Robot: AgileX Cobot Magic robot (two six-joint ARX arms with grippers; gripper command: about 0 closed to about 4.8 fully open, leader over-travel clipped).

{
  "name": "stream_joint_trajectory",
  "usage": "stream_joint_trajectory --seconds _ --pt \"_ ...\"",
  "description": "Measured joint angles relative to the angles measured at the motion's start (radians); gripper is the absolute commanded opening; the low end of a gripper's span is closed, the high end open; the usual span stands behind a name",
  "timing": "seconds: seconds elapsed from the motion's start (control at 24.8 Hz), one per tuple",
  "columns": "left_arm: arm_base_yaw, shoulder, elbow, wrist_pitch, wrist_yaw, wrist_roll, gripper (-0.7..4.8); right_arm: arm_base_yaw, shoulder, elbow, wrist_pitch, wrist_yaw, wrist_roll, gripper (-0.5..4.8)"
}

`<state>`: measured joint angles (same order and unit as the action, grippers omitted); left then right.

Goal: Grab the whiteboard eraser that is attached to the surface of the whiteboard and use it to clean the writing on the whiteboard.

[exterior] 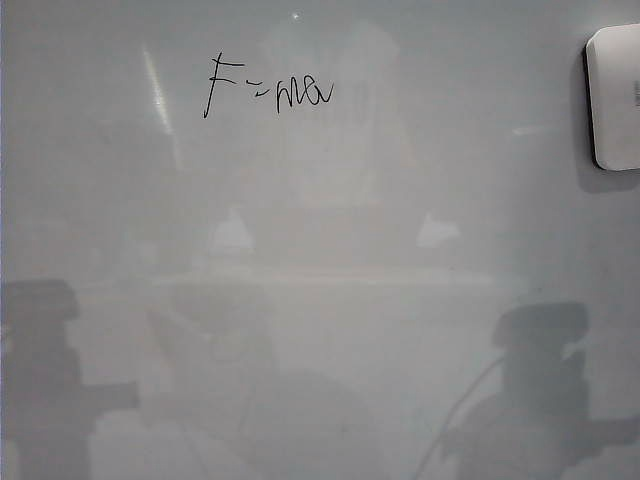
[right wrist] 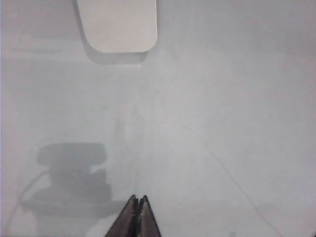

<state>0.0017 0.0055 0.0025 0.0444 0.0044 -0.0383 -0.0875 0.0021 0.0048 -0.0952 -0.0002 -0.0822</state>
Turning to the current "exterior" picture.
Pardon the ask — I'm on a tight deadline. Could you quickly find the white glossy whiteboard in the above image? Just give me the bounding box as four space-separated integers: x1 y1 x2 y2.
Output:
1 0 640 480

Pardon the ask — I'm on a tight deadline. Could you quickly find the black marker formula writing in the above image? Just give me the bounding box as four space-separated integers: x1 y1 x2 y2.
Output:
202 51 334 121

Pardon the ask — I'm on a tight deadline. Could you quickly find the white rectangular whiteboard eraser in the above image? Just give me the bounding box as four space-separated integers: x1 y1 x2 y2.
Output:
584 23 640 173

